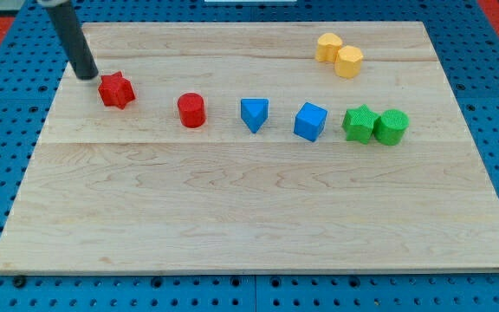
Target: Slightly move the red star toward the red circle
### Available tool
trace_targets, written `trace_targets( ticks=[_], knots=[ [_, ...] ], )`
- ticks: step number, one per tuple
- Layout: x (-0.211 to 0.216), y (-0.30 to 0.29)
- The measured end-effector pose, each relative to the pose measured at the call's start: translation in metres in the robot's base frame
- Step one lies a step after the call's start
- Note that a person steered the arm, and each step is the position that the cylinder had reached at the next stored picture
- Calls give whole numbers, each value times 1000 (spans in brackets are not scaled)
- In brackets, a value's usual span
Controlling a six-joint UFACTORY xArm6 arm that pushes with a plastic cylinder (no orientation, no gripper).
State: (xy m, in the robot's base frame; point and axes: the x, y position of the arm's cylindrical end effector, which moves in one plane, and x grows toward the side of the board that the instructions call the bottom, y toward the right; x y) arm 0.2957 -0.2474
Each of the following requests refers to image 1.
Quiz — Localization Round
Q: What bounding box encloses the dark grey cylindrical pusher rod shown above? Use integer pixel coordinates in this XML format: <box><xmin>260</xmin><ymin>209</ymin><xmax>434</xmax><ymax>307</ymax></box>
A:
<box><xmin>36</xmin><ymin>0</ymin><xmax>99</xmax><ymax>81</ymax></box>

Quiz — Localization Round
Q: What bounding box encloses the red star block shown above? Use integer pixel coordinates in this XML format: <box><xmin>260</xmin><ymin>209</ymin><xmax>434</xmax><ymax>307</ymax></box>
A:
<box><xmin>98</xmin><ymin>71</ymin><xmax>136</xmax><ymax>109</ymax></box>

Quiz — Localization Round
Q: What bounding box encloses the green star block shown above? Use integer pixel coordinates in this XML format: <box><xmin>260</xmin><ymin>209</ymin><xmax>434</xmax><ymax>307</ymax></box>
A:
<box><xmin>341</xmin><ymin>104</ymin><xmax>380</xmax><ymax>145</ymax></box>

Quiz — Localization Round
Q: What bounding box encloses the red cylinder block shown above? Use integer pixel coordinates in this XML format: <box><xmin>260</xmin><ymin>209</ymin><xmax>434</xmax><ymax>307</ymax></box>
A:
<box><xmin>177</xmin><ymin>93</ymin><xmax>206</xmax><ymax>128</ymax></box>

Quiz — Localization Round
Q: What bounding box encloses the light wooden board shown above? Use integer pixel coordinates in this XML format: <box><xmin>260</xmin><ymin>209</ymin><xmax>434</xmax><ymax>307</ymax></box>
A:
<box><xmin>0</xmin><ymin>22</ymin><xmax>499</xmax><ymax>276</ymax></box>

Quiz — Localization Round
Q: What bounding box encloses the blue triangle block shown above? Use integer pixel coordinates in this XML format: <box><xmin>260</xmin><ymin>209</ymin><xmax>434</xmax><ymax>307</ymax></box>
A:
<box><xmin>241</xmin><ymin>98</ymin><xmax>269</xmax><ymax>133</ymax></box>

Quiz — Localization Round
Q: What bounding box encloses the blue cube block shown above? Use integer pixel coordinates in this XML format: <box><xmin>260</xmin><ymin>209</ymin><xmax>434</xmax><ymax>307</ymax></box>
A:
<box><xmin>293</xmin><ymin>102</ymin><xmax>327</xmax><ymax>142</ymax></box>

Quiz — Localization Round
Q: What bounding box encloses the yellow heart block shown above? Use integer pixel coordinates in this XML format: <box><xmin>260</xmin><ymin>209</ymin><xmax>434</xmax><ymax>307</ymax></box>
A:
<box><xmin>314</xmin><ymin>32</ymin><xmax>343</xmax><ymax>62</ymax></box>

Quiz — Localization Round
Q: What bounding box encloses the yellow hexagon block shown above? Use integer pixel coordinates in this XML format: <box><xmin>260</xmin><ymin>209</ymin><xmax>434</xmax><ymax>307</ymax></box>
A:
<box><xmin>334</xmin><ymin>45</ymin><xmax>364</xmax><ymax>79</ymax></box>

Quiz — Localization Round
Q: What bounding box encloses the green cylinder block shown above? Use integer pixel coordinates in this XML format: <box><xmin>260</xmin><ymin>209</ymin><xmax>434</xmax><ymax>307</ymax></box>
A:
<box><xmin>373</xmin><ymin>109</ymin><xmax>409</xmax><ymax>146</ymax></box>

